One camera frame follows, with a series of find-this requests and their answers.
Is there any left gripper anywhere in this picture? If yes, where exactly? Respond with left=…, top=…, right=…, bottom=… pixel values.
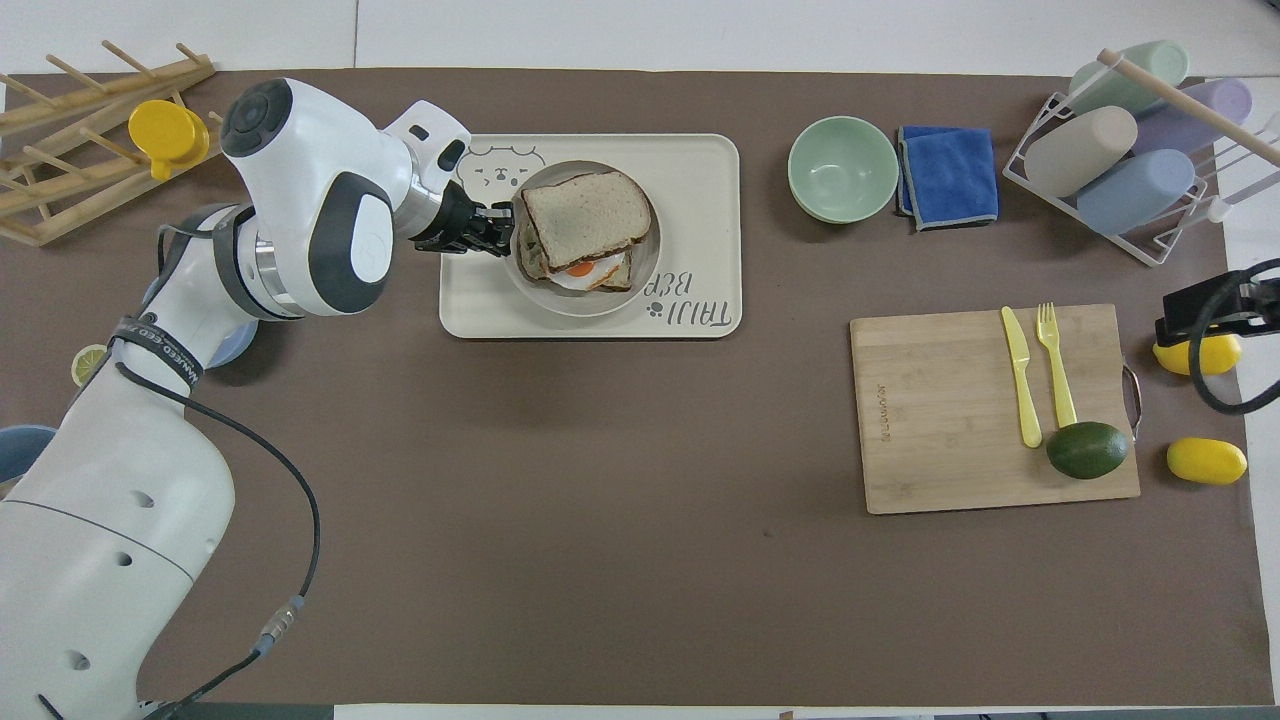
left=412, top=186, right=517, bottom=258

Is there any grey round plate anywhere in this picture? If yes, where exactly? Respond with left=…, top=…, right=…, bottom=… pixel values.
left=508, top=160, right=662, bottom=319

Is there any blue plate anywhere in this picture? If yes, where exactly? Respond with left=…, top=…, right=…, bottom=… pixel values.
left=140, top=272, right=261, bottom=369

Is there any yellow lemon upper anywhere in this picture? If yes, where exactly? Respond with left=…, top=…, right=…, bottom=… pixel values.
left=1152, top=330, right=1244, bottom=378

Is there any yellow lemon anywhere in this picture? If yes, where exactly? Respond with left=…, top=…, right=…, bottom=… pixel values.
left=1166, top=437, right=1249, bottom=487
left=1152, top=330, right=1244, bottom=378

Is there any brown bread slice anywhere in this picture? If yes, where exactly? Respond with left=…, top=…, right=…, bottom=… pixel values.
left=520, top=170, right=653, bottom=272
left=518, top=232, right=637, bottom=294

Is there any fried egg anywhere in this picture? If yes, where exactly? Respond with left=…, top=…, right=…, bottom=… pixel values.
left=549, top=255, right=627, bottom=293

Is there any yellow plastic fork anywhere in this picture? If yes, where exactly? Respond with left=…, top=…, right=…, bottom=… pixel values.
left=1035, top=302, right=1079, bottom=430

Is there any yellow lemon lower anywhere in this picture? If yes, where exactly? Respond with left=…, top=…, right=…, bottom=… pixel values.
left=1166, top=437, right=1249, bottom=487

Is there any blue tumbler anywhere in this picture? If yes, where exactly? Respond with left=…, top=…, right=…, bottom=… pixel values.
left=1076, top=149, right=1198, bottom=237

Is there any green avocado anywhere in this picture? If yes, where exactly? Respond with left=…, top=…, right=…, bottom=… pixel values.
left=1046, top=421, right=1132, bottom=481

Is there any yellow plastic knife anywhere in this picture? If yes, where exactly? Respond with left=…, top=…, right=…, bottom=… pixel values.
left=1001, top=306, right=1044, bottom=449

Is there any purple tumbler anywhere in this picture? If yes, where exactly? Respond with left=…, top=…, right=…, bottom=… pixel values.
left=1134, top=78, right=1255, bottom=157

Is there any wooden stick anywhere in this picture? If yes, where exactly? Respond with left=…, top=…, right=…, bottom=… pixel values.
left=1097, top=48, right=1280, bottom=168

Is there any beige printed tray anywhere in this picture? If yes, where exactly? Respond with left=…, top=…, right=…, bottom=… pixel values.
left=439, top=133, right=742, bottom=340

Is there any beige tumbler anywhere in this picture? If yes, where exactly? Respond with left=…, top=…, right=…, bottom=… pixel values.
left=1024, top=105, right=1140, bottom=199

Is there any green tumbler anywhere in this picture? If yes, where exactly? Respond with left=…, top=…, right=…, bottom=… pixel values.
left=1068, top=39, right=1191, bottom=117

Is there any bamboo cutting board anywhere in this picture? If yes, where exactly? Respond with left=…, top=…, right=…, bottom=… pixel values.
left=850, top=303, right=1143, bottom=516

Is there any blue cloth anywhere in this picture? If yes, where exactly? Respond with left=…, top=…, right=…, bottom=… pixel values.
left=896, top=125, right=1000, bottom=233

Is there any yellow plastic cup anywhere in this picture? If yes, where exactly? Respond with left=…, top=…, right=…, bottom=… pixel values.
left=128, top=99, right=212, bottom=182

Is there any green bowl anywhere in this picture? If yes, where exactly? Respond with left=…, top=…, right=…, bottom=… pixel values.
left=787, top=116, right=900, bottom=224

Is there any wooden drying rack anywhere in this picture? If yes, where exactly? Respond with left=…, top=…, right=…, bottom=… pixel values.
left=0, top=40, right=223, bottom=248

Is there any blue bowl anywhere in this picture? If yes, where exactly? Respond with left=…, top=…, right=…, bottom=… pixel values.
left=0, top=424, right=59, bottom=493

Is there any black cable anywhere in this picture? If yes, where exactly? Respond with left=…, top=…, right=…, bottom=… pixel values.
left=1188, top=258, right=1280, bottom=417
left=108, top=222, right=323, bottom=720

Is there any white wire rack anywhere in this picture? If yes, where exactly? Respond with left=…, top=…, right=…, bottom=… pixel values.
left=1003, top=88, right=1280, bottom=268

